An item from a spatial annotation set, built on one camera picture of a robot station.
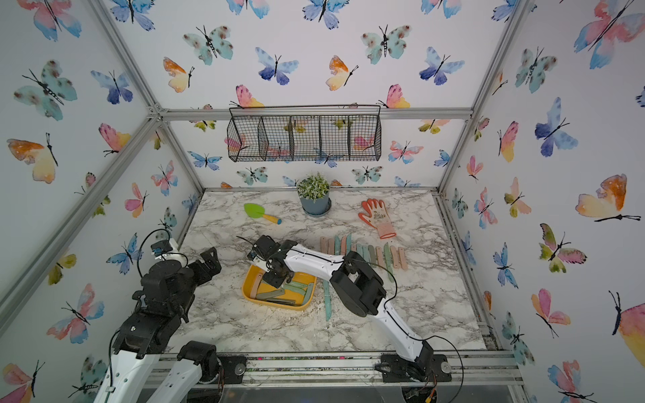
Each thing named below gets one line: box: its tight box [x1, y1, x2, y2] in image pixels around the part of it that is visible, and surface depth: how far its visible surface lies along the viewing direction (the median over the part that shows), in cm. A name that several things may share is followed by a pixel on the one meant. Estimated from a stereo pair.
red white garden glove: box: [357, 198, 397, 240], surface depth 110 cm
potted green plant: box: [297, 172, 332, 218], surface depth 103 cm
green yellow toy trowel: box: [243, 203, 284, 226], surface depth 116 cm
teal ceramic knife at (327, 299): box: [322, 279, 333, 322], surface depth 88 cm
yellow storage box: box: [241, 264, 317, 310], surface depth 90 cm
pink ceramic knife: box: [340, 235, 347, 257], surface depth 103 cm
